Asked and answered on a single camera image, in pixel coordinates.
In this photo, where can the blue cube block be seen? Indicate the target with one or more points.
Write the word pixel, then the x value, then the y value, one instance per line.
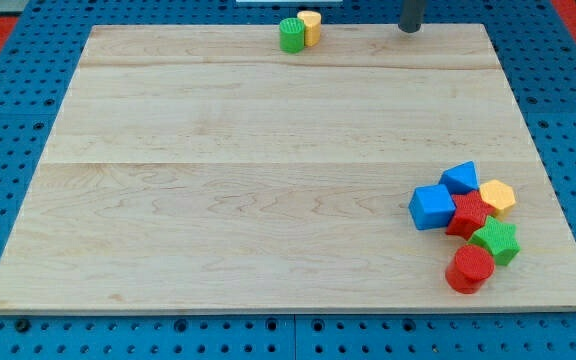
pixel 431 207

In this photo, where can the light wooden board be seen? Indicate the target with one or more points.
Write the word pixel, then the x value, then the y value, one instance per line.
pixel 199 169

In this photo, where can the blue triangular block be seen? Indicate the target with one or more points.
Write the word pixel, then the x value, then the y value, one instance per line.
pixel 460 179

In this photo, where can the yellow hexagon block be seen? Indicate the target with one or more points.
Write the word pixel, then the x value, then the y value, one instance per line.
pixel 500 196

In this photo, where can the red star block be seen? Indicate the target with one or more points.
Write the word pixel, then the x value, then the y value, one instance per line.
pixel 470 214

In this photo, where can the green cylinder block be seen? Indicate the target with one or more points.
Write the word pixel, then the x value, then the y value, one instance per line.
pixel 291 35

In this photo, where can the red cylinder block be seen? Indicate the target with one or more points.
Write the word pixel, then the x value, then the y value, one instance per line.
pixel 469 269

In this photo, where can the green star block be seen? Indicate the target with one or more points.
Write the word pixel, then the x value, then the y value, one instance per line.
pixel 498 238

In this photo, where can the yellow heart block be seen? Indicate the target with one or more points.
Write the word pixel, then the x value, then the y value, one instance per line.
pixel 312 22

